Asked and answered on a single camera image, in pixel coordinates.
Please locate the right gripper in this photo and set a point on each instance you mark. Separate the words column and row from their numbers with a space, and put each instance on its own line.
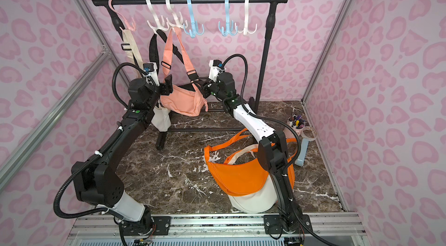
column 204, row 87

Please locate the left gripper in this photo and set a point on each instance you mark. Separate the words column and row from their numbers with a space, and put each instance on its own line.
column 165, row 87

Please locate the pink shoulder bag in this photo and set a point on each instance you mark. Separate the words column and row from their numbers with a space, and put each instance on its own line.
column 181, row 100

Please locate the small orange sling bag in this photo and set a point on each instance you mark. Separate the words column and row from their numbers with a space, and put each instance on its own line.
column 222, row 174

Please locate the cream white crescent bag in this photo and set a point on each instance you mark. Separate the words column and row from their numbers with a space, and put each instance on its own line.
column 262, row 195

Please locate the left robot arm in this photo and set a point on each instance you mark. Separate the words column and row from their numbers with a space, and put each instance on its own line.
column 96, row 181

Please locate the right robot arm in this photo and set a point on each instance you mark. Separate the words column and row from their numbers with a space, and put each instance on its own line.
column 272, row 148

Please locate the black sling bag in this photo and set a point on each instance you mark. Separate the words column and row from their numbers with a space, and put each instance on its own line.
column 154, row 57

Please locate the light blue hook left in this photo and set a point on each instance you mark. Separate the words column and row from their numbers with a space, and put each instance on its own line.
column 194, row 29

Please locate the light blue hook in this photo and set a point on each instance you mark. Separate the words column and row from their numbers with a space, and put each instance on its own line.
column 230, row 28
column 194, row 29

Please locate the light blue hook right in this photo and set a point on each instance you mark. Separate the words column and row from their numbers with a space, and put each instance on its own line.
column 230, row 28

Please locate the white plastic hook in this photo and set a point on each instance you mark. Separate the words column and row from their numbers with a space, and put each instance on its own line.
column 178, row 20
column 245, row 31
column 159, row 22

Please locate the white plastic hook right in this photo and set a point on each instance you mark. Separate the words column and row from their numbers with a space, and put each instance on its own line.
column 245, row 31

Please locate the pink plastic hook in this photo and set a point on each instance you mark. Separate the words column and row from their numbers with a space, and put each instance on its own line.
column 129, row 26

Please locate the pink pen cup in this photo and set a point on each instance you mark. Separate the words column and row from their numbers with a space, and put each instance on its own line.
column 297, row 122

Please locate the black garment rack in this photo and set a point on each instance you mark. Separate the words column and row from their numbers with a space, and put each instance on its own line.
column 270, row 24

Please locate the tape roll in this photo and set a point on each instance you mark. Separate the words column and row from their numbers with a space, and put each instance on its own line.
column 309, row 133

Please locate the grey blue flat box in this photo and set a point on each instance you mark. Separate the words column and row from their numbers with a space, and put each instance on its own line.
column 303, row 152

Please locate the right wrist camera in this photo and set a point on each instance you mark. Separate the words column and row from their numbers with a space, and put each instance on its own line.
column 216, row 68

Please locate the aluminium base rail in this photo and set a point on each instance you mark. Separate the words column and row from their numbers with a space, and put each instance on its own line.
column 340, row 228

